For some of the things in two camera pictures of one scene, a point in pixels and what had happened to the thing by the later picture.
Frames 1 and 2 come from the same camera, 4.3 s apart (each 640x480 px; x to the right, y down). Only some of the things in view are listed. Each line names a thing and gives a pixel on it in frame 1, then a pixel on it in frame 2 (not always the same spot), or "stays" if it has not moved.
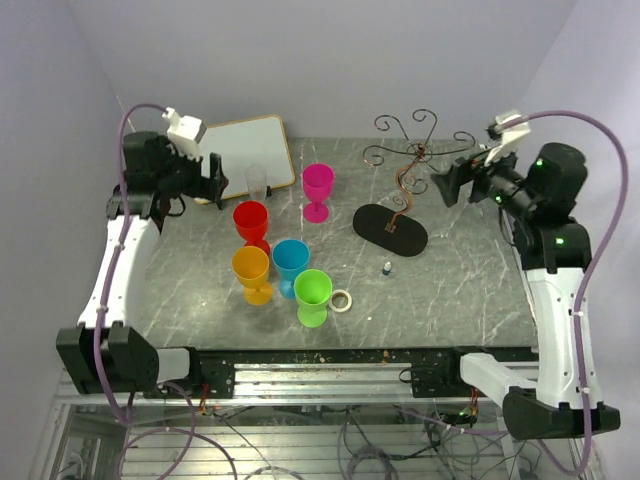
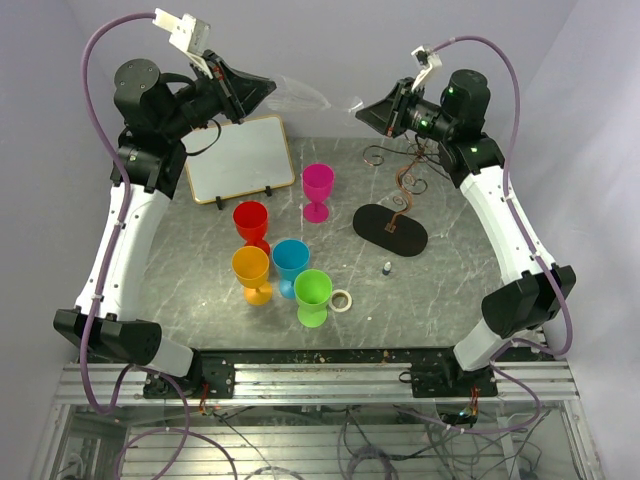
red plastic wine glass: x=251 y=220 stays
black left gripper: x=202 y=187 to x=240 y=93
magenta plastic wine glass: x=318 y=179 stays
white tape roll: x=346 y=306 stays
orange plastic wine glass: x=250 y=265 stays
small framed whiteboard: x=240 y=143 stays
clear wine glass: x=256 y=181 to x=291 y=95
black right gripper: x=450 y=182 to x=387 y=115
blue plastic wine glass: x=290 y=257 stays
